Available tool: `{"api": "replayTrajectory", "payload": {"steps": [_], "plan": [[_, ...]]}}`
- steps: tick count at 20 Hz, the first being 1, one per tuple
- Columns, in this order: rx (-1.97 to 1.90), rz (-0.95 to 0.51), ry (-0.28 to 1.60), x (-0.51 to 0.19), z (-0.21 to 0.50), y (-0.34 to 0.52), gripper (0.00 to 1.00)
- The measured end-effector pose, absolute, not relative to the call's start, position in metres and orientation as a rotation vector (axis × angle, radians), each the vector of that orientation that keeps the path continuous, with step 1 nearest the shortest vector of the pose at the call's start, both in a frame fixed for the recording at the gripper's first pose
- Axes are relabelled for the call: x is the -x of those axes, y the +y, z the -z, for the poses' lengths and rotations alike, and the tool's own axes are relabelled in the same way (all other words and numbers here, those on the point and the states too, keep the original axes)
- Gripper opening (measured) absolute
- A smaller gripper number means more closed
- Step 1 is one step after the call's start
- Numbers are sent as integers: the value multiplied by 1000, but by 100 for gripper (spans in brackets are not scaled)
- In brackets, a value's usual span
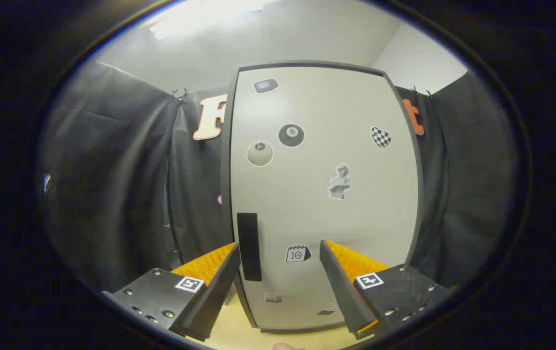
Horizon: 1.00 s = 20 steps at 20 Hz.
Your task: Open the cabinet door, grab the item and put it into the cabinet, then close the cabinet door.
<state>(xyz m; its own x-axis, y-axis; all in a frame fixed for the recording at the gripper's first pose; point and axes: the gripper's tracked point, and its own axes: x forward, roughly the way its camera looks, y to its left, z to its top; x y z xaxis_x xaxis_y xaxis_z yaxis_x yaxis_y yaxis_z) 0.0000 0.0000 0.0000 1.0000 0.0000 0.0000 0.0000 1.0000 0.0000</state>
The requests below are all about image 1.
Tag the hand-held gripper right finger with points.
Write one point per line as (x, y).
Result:
(343, 291)

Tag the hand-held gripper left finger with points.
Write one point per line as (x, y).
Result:
(214, 296)

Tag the light grey cabinet door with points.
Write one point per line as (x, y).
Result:
(307, 218)

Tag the dark grey cabinet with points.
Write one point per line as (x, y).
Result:
(225, 184)

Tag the black backdrop cloth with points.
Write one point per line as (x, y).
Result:
(112, 170)

